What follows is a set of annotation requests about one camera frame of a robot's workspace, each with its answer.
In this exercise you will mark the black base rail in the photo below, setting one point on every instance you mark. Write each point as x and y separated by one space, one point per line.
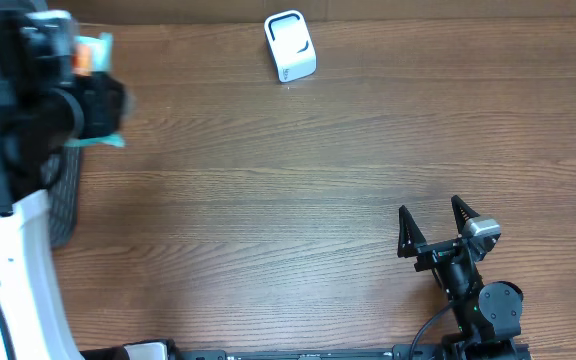
162 349

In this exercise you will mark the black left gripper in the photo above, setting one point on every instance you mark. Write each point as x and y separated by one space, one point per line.
106 106

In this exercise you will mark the teal snack packet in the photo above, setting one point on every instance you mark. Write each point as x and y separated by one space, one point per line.
102 55

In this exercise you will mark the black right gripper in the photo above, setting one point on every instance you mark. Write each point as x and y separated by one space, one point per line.
412 245

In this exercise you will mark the orange small carton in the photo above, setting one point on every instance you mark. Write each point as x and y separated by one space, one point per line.
83 61

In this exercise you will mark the white barcode scanner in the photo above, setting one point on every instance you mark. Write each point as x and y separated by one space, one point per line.
290 45

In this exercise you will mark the grey plastic mesh basket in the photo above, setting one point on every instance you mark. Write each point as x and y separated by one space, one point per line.
61 173

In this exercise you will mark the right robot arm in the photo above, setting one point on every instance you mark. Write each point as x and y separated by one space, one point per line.
487 315

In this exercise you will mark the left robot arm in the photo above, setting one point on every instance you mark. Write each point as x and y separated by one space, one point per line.
56 92

